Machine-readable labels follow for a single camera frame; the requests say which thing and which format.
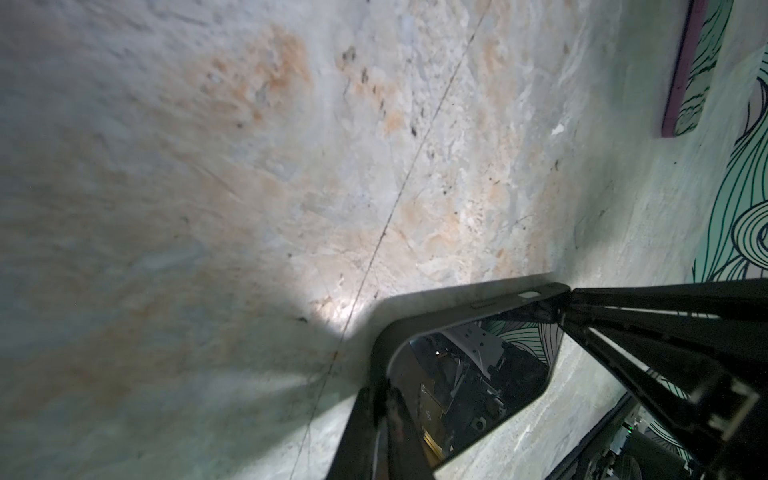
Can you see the black phone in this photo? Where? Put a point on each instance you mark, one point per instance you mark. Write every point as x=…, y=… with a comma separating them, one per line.
x=540, y=304
x=700, y=48

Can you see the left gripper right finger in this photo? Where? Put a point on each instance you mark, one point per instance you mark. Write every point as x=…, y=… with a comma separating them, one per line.
x=405, y=456

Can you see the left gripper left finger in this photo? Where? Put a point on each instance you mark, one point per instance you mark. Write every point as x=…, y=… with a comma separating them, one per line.
x=354, y=457

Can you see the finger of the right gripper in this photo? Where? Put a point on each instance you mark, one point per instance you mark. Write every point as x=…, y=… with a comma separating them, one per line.
x=744, y=299
x=704, y=380

